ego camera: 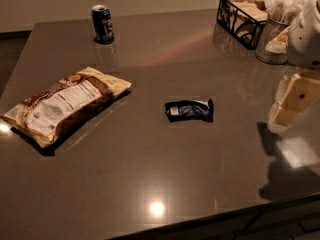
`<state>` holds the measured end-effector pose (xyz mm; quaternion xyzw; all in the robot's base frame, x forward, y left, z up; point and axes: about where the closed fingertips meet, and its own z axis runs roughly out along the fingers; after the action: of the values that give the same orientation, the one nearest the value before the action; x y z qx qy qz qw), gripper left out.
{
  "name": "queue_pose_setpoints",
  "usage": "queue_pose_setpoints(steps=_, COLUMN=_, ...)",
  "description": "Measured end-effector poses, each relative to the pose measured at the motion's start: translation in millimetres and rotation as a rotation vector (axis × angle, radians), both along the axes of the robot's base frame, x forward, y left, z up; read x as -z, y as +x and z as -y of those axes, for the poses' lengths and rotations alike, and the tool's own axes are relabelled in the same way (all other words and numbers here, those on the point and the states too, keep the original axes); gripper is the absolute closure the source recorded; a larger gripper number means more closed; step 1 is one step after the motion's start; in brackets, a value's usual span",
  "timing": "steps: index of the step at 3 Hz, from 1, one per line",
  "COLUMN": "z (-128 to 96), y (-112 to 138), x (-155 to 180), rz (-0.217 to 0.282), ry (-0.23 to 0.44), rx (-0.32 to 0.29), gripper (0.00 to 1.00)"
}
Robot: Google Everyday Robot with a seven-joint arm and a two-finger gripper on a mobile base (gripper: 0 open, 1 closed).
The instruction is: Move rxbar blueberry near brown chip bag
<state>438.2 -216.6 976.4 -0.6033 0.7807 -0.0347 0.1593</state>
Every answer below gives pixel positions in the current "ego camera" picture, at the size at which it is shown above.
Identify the dark blue soda can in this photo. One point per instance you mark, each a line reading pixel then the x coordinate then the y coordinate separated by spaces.
pixel 103 27

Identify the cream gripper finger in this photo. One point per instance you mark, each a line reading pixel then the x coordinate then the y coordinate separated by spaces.
pixel 295 94

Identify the blue rxbar blueberry wrapper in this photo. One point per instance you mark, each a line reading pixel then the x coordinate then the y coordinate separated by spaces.
pixel 190 110

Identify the black wire napkin holder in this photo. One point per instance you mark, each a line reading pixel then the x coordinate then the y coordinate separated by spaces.
pixel 243 19

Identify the brown chip bag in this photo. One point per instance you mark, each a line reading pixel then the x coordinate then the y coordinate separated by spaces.
pixel 59 109

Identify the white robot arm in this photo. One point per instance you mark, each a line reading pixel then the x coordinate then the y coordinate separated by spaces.
pixel 303 39

